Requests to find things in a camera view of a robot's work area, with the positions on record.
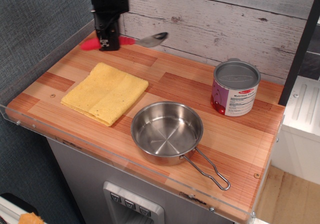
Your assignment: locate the red handled metal spoon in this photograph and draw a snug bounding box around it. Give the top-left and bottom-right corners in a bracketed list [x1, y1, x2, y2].
[80, 32, 169, 51]

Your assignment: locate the orange object at corner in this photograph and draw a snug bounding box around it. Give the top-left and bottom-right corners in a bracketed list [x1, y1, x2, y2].
[18, 212, 45, 224]

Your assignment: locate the toy cherry can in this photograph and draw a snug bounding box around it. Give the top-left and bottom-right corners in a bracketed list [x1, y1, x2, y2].
[211, 58, 261, 117]

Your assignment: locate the small steel saucepan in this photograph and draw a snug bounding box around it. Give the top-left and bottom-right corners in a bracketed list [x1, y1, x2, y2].
[130, 101, 231, 191]

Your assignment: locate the white toy sink unit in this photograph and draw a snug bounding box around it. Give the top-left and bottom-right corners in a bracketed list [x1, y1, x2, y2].
[271, 76, 320, 184]

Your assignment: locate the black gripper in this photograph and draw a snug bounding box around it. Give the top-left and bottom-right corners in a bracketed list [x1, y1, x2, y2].
[91, 0, 129, 52]

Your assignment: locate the grey toy fridge cabinet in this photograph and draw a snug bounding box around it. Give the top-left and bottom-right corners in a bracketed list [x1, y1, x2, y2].
[48, 139, 231, 224]

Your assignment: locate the yellow folded cloth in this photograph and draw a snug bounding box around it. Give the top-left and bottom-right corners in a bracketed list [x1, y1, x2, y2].
[60, 62, 149, 127]

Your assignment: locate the silver ice dispenser panel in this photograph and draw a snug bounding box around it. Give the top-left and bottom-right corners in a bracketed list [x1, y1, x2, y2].
[103, 181, 165, 224]

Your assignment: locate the clear acrylic guard rail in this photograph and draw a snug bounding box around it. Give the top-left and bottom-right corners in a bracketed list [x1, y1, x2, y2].
[0, 23, 284, 224]

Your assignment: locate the dark right frame post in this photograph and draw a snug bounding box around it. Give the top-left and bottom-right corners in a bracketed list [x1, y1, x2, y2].
[278, 0, 320, 106]

